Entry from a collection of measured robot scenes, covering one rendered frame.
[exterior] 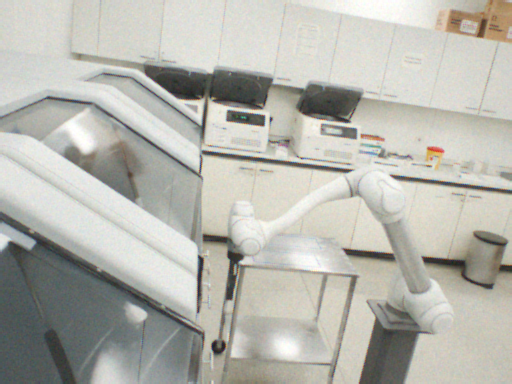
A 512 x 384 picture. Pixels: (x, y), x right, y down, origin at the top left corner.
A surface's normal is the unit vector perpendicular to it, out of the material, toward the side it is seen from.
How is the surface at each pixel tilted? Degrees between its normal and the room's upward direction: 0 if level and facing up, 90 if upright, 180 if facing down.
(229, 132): 90
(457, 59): 90
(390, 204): 85
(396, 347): 90
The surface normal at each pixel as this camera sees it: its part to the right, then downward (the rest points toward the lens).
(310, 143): 0.11, 0.29
